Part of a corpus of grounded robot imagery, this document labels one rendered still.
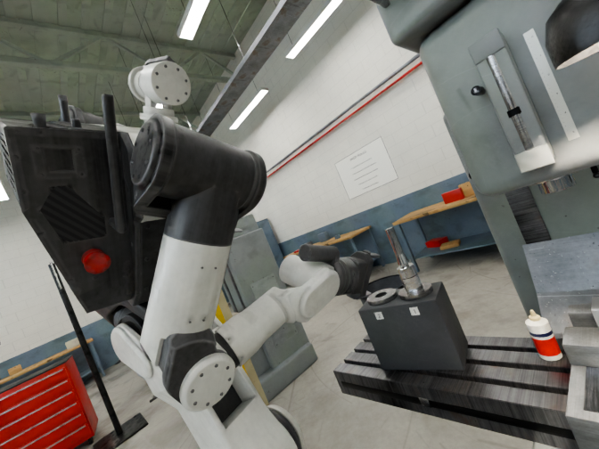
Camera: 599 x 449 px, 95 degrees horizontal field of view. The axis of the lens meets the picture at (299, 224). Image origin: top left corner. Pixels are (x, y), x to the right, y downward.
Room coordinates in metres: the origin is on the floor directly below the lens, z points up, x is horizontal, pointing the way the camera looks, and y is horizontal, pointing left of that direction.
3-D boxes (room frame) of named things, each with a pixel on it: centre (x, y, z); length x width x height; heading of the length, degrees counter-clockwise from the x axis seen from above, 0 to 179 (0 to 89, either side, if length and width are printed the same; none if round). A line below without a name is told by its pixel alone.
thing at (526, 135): (0.42, -0.37, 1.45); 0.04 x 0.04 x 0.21; 42
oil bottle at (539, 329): (0.61, -0.40, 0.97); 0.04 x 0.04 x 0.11
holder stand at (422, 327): (0.79, -0.18, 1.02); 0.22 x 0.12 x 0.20; 53
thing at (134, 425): (3.14, 2.80, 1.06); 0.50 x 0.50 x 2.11; 42
